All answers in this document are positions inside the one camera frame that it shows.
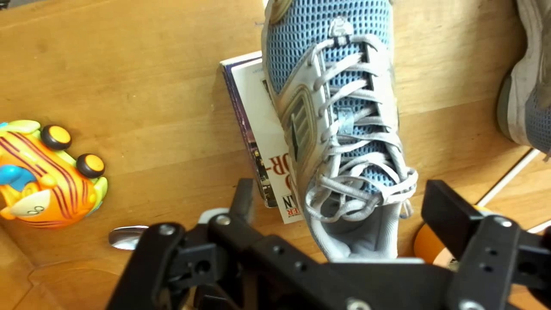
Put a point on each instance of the white paperback book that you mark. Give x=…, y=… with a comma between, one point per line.
x=269, y=138

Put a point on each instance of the blue grey mesh sneaker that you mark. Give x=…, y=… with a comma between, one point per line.
x=530, y=86
x=332, y=86

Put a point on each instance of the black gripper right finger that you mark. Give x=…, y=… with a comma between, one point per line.
x=487, y=258

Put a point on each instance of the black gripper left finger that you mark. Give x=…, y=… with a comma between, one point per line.
x=172, y=269

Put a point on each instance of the orange toy car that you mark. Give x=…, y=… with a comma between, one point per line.
x=45, y=177

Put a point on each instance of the orange tape roll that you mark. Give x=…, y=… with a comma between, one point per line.
x=430, y=246

